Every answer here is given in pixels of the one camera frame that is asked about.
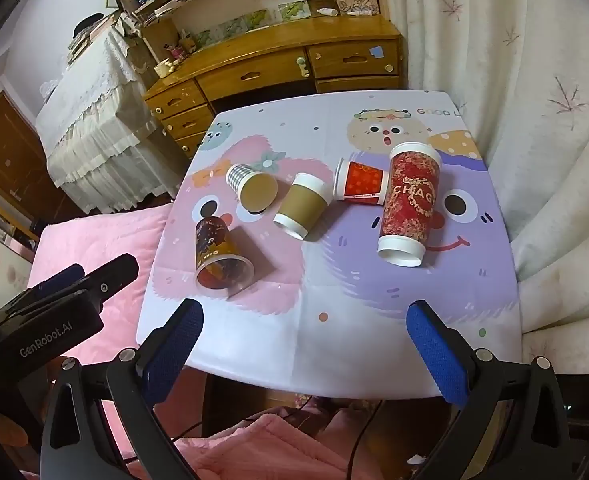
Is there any cartoon printed tablecloth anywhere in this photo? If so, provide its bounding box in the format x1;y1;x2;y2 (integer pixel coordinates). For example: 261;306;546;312
136;90;521;399

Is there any small red paper cup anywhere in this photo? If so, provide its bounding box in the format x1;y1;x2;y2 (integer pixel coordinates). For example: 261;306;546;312
333;158;389;206

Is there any person left hand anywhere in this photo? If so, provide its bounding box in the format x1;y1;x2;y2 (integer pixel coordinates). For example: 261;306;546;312
0;414;29;448

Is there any cream mug on desk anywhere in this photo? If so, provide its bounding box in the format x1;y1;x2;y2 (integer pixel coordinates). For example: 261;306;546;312
154;58;176;79

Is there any brown sleeve paper cup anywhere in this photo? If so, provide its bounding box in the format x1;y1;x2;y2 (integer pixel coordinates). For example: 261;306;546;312
273;172;334;240

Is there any black cable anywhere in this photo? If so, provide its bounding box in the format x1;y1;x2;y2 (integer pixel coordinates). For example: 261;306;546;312
347;398;386;480

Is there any tall red patterned cup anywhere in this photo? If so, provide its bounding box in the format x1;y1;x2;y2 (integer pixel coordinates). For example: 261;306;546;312
377;142;441;268

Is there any dark clear plastic cup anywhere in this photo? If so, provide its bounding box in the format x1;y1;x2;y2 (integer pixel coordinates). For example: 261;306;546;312
195;217;254;297

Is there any white floral curtain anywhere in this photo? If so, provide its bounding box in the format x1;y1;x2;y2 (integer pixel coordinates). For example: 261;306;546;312
380;0;589;374

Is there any checkered paper cup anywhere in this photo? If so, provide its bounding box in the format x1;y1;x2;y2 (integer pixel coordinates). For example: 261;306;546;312
225;164;278;214

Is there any wooden desk with drawers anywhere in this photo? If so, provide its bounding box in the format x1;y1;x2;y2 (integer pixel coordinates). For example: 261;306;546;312
145;15;406;157

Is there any white lace covered furniture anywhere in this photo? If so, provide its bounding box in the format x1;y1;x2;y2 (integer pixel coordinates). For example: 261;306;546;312
36;26;188;214

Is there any pink fleece clothing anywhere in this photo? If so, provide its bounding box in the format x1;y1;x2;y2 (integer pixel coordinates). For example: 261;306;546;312
175;408;383;479

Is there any pink quilted blanket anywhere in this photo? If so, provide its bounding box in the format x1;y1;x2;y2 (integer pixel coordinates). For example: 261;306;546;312
26;201;209;456

